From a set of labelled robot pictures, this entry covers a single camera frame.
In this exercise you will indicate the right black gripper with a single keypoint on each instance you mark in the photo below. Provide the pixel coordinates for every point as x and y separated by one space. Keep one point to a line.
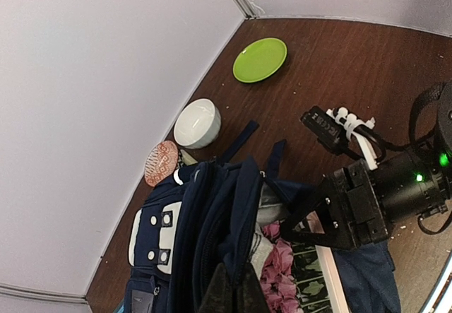
416 182

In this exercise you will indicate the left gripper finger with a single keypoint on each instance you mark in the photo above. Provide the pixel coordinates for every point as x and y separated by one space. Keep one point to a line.
224 297

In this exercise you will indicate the white book pink flowers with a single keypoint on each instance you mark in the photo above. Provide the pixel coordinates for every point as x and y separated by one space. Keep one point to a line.
298 277

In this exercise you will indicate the navy blue student backpack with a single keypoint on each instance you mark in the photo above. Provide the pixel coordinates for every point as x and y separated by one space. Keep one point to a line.
210 213

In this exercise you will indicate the yellow highlighter marker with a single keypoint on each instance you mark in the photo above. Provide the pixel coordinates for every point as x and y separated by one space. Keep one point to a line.
185 159

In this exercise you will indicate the white ceramic bowl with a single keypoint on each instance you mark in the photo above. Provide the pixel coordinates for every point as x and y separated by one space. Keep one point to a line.
198 125

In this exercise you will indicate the red patterned small bowl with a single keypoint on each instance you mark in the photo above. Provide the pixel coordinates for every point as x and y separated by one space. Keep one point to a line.
161 162

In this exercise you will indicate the green plate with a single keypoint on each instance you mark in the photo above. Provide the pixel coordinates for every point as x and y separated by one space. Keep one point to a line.
259 60

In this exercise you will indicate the left aluminium frame post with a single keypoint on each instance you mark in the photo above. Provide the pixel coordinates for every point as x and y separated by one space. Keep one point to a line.
41 295

